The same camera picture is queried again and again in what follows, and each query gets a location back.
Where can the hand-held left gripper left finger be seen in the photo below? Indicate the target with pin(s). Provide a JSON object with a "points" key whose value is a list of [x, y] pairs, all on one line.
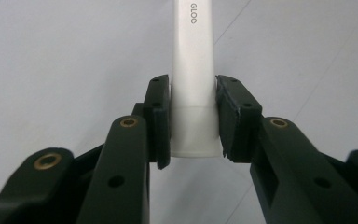
{"points": [[121, 174]]}

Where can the white glue stick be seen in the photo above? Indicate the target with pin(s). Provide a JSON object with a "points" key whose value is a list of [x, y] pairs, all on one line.
{"points": [[194, 62]]}

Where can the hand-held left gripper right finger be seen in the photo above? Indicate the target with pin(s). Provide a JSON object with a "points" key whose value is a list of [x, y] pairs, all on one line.
{"points": [[292, 174]]}

